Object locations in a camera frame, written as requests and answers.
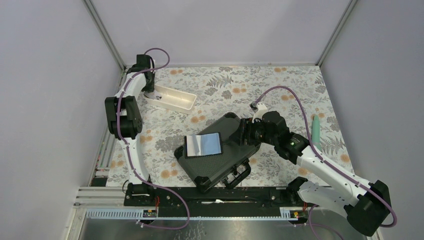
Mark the floral tablecloth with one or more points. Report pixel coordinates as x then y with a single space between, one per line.
289 90

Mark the mint green tube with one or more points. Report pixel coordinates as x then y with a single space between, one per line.
316 130

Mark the credit card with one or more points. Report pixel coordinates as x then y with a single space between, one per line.
155 96

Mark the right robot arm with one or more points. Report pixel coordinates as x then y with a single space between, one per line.
364 204

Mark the dark grey hard case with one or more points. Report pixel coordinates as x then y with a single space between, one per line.
230 167

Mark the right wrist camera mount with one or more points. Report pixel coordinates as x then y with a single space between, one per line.
259 110

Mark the white plastic tray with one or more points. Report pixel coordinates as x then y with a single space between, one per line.
173 99

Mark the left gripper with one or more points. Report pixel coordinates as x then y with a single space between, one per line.
149 88

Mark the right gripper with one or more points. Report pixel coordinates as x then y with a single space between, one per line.
246 127

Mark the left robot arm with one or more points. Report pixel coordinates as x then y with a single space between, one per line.
124 121

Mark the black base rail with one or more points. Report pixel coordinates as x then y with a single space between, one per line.
219 202

